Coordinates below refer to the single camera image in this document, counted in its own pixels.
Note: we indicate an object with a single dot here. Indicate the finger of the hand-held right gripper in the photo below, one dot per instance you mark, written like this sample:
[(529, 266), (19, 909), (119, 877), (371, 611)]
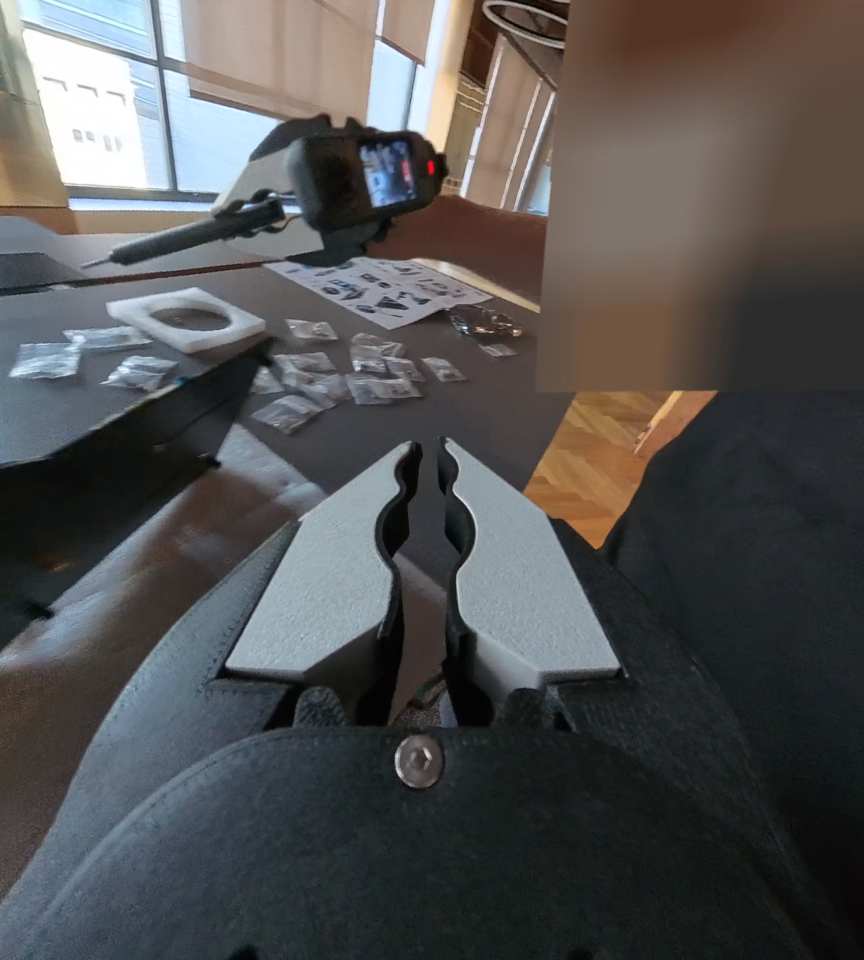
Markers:
[(259, 180), (282, 241)]

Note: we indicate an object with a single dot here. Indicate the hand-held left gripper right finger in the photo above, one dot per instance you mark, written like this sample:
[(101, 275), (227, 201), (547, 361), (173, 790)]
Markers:
[(522, 592)]

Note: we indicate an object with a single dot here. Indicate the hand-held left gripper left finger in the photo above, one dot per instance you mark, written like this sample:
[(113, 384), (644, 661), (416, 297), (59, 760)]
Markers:
[(327, 592)]

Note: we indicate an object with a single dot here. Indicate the black screwdriver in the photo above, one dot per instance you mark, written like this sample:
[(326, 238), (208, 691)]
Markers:
[(162, 241)]

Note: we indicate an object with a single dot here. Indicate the blue toy robot arm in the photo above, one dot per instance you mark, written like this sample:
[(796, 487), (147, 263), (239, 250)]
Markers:
[(64, 427)]

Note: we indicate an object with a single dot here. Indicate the person's right forearm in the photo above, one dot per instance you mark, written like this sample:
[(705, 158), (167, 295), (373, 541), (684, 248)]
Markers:
[(477, 240)]

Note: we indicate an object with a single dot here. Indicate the dark grey desk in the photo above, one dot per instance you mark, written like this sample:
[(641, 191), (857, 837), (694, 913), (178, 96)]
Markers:
[(462, 420)]

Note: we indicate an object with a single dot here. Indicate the beige roller window blind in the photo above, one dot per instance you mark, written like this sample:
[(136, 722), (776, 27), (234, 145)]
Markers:
[(282, 60), (405, 26)]

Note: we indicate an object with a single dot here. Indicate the printed instruction sheet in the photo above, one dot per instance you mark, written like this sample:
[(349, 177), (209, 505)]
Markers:
[(402, 300)]

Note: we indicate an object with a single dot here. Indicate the scattered small clear parts bags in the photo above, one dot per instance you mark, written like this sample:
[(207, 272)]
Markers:
[(297, 409)]

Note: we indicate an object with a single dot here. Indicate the person's black pants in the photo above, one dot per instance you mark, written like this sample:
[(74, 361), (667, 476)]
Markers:
[(776, 637)]

